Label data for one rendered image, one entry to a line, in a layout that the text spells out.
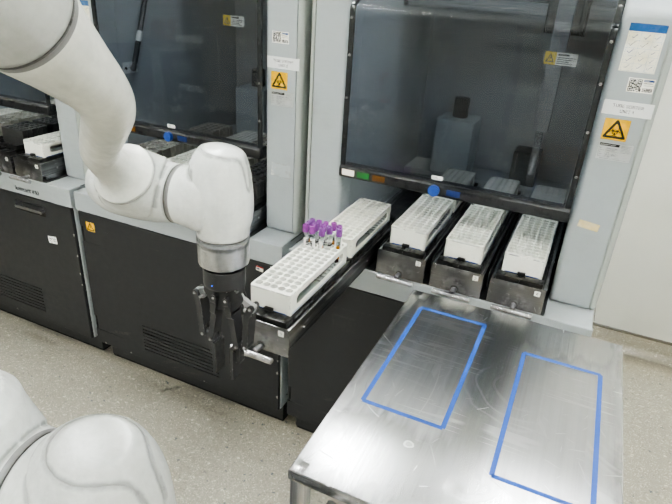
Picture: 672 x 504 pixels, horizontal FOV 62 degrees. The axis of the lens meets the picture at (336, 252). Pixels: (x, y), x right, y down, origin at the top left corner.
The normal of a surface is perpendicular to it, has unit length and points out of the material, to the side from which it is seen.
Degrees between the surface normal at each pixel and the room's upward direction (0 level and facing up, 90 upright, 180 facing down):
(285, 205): 90
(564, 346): 0
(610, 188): 90
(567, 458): 0
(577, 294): 90
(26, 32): 122
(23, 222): 90
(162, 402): 0
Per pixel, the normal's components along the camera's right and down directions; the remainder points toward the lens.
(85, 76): 0.73, 0.67
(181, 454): 0.06, -0.89
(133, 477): 0.83, -0.18
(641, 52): -0.43, 0.38
